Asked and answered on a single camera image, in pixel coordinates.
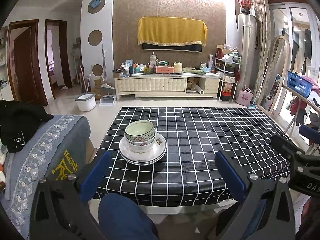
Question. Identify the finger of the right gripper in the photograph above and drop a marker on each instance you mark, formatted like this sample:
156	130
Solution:
310	133

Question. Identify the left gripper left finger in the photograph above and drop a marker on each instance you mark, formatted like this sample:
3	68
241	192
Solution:
60	210

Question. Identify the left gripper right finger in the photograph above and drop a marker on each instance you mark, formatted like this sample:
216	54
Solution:
265	208

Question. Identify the white bowl red pattern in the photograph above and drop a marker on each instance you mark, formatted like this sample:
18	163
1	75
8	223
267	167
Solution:
143	139

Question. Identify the green floral bowl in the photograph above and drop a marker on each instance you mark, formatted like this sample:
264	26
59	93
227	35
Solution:
140	131

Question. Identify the floral white plate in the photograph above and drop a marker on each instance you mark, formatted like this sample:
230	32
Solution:
159	140

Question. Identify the plain white plate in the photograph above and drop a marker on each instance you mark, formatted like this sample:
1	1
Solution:
144	163

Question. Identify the plain white bowl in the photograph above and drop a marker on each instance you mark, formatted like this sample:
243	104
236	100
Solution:
140	147

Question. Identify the pink petal white plate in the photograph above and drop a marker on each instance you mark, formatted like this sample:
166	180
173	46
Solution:
146	158

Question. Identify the blue plastic basket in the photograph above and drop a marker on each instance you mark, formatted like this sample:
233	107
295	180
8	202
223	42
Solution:
298	84

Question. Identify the blue trouser knee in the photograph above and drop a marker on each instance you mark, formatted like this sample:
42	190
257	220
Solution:
121	218

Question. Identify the grey embroidered chair cover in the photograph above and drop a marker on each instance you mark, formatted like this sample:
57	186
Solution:
57	149

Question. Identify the pink shopping bag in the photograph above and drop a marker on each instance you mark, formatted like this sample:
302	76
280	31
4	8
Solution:
244	97

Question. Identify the black garment on chair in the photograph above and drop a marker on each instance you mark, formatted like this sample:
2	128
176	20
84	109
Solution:
19	122

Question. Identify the patterned beige curtain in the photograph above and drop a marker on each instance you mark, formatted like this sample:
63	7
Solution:
262	15

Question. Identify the white metal shelf rack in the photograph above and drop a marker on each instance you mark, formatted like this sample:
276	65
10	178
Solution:
227	65

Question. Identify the silver standing air conditioner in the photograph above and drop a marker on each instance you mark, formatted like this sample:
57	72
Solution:
247	48

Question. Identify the white grey bucket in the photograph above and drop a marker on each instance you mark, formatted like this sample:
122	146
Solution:
86	101

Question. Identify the black white checked tablecloth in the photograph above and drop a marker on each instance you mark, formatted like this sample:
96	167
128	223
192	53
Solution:
186	175

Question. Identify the white paper roll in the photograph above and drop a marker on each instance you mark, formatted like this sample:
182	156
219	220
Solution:
199	90

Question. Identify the grey dustpan and broom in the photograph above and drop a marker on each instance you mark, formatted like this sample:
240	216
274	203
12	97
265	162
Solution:
106	100

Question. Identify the red artificial flowers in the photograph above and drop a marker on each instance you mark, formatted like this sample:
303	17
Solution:
245	6

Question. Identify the cream plastic jug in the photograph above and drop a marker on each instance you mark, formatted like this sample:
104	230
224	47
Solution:
177	67

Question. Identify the cream TV cabinet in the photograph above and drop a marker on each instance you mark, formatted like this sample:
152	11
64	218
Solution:
167	85

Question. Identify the pink storage box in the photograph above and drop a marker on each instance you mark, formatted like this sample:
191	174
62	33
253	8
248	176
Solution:
164	69

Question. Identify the yellow cloth on TV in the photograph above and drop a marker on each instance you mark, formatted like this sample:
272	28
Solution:
171	31

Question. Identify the wooden arched frame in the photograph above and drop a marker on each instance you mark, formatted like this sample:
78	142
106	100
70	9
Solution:
274	75

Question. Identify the black wall television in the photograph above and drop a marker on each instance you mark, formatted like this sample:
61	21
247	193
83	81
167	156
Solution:
193	48

